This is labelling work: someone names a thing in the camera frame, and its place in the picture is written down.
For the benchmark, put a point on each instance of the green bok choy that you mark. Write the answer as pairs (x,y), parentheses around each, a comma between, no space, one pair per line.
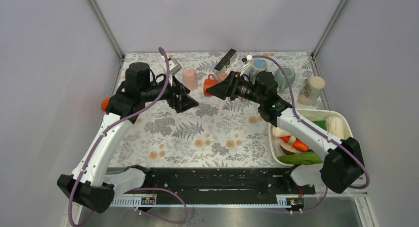
(321,124)

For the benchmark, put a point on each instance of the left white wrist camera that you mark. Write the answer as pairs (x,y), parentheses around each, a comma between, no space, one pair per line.
(174,65)

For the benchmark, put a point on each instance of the green glazed mug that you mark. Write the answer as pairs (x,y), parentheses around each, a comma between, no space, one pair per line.
(281,79)

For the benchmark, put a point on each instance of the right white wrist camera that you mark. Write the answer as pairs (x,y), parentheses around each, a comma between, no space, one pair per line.
(247,62)

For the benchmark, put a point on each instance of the white slotted cable duct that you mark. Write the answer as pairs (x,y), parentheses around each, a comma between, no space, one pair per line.
(165,200)

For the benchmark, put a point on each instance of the pink dotted mug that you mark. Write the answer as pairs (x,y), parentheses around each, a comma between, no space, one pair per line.
(222,77)

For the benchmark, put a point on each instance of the brown mushroom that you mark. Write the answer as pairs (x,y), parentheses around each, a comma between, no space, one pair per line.
(286,145)

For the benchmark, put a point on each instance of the white plastic basin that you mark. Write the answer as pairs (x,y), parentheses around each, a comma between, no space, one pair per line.
(308,115)

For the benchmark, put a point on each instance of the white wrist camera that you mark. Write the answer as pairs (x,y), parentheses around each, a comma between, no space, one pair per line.
(247,62)
(174,65)

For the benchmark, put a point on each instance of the floral tablecloth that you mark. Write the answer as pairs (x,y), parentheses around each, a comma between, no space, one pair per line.
(217,133)

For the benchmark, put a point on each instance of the white garlic bulb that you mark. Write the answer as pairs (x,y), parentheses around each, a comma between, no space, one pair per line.
(278,132)

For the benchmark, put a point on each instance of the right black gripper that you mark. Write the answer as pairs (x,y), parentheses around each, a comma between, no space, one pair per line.
(228,88)

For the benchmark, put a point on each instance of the cream painted mug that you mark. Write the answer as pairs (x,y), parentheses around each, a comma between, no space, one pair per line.
(311,90)

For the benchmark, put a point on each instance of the light pink cup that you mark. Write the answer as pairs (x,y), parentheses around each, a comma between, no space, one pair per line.
(190,79)

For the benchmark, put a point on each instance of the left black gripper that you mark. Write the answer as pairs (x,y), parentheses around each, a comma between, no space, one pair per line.
(183,102)

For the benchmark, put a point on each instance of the yellow napa cabbage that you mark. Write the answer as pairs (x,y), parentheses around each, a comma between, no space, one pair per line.
(335,126)

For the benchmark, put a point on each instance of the blue butterfly mug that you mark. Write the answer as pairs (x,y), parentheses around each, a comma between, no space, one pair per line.
(256,65)

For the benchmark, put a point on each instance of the small orange mug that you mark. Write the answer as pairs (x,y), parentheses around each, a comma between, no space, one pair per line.
(210,81)

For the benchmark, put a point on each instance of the green cucumber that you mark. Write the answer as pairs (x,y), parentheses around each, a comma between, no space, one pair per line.
(306,158)

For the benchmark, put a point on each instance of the large orange mug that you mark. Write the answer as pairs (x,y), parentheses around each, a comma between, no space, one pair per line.
(104,104)

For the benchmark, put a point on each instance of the orange carrot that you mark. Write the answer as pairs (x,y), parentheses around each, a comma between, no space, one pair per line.
(300,146)

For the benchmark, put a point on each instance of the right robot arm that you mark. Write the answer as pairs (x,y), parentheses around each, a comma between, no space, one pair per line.
(343,166)

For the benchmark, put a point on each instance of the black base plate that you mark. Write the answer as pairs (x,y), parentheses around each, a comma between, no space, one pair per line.
(188,182)

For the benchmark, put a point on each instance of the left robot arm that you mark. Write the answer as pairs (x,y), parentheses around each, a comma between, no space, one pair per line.
(88,184)

